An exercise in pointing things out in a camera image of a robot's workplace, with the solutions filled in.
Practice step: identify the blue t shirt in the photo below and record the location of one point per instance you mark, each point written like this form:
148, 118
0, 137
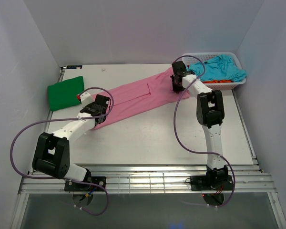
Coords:
219, 68

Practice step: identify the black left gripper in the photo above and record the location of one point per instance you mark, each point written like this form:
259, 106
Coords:
89, 106

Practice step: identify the white plastic basket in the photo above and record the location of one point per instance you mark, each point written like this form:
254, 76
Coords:
189, 58

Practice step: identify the orange t shirt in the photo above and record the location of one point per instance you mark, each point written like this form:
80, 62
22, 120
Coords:
218, 81

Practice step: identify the aluminium frame rail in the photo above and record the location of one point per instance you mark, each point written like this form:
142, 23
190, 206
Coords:
165, 179

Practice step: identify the pink t shirt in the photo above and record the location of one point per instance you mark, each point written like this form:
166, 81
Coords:
141, 96

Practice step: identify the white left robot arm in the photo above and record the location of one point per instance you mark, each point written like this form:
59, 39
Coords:
52, 154

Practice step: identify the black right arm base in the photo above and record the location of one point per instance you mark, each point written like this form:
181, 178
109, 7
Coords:
215, 193

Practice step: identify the green folded t shirt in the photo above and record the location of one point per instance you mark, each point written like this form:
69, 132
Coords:
65, 94

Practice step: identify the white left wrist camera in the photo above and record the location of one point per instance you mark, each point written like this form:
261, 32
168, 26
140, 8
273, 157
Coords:
85, 98

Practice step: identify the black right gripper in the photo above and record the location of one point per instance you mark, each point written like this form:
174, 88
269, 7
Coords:
175, 89

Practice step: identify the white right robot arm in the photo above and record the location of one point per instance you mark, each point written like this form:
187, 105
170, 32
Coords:
209, 113

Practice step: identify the blue label sticker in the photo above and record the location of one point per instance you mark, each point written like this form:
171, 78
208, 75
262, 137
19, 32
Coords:
74, 67

